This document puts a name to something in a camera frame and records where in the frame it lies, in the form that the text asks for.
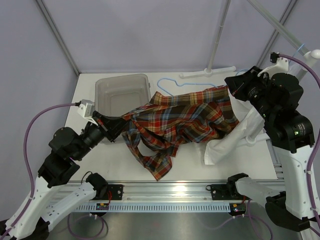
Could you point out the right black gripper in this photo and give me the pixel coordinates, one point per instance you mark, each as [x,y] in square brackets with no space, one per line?
[241,83]

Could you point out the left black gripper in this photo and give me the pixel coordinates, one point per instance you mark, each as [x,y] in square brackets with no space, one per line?
[110,127]

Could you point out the red plaid shirt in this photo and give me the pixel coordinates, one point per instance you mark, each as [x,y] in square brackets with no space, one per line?
[156,130]

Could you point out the light blue wire hanger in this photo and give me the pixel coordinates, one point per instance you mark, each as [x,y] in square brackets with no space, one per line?
[158,83]

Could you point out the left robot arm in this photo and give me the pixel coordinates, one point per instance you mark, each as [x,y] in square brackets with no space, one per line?
[35,219]

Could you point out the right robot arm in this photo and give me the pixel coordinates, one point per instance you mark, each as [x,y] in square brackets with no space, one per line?
[276,98]

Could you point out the white shirt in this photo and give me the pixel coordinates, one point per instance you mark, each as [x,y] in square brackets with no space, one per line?
[248,132]

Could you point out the grey translucent plastic bin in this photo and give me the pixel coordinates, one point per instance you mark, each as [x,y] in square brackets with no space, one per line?
[118,95]

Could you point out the white clothes rack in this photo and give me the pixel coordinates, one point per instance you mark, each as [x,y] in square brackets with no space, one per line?
[310,57]

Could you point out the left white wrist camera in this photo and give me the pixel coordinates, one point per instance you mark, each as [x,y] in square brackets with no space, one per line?
[85,109]

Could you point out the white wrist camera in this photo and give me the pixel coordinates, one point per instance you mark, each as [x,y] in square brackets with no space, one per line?
[85,109]
[279,65]

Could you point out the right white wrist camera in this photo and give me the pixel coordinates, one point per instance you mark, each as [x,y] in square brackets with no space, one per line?
[279,65]

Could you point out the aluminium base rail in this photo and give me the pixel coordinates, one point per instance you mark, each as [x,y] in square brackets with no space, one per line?
[166,191]

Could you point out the right aluminium frame post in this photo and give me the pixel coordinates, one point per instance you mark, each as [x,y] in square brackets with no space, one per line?
[287,12]

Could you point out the aluminium frame post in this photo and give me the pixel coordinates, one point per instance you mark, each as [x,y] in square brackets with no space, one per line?
[44,11]
[287,12]

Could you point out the white slotted cable duct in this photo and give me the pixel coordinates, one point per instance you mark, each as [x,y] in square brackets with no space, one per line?
[117,207]

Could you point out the left aluminium frame post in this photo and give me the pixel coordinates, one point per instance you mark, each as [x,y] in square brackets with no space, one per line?
[44,11]

